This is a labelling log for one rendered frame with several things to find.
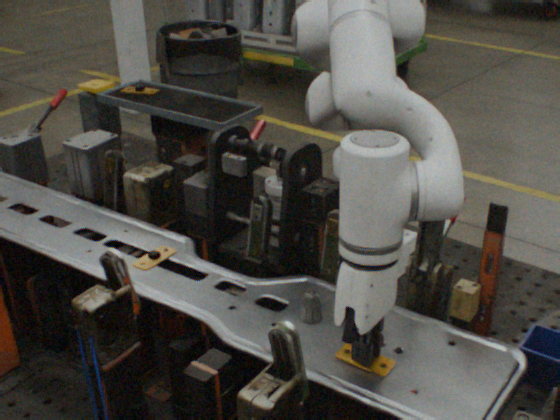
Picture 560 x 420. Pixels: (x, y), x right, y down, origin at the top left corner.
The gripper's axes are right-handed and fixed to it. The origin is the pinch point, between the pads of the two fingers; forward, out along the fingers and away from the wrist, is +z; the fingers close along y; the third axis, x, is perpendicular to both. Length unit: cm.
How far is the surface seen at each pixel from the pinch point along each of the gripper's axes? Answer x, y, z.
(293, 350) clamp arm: -3.9, 12.6, -5.9
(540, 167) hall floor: -61, -324, 104
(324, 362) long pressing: -4.9, 3.4, 2.8
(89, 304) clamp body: -39.5, 16.0, -1.8
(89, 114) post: -96, -35, -7
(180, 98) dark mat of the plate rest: -71, -41, -13
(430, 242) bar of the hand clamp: 0.3, -19.6, -8.0
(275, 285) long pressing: -23.0, -9.6, 2.8
